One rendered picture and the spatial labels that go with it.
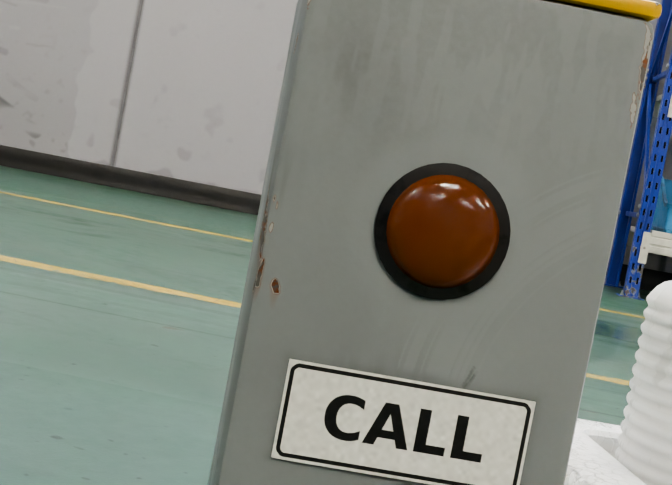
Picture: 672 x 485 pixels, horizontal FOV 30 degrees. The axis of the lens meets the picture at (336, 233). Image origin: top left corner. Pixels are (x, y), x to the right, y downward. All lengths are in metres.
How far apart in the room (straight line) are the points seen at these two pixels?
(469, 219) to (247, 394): 0.06
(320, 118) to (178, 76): 5.28
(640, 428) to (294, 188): 0.28
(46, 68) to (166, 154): 0.65
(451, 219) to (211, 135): 5.24
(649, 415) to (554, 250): 0.25
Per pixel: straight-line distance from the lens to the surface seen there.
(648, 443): 0.49
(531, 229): 0.25
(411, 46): 0.25
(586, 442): 0.52
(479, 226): 0.25
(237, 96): 5.47
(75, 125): 5.63
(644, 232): 4.67
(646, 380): 0.50
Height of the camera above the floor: 0.27
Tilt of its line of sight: 3 degrees down
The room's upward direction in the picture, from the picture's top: 11 degrees clockwise
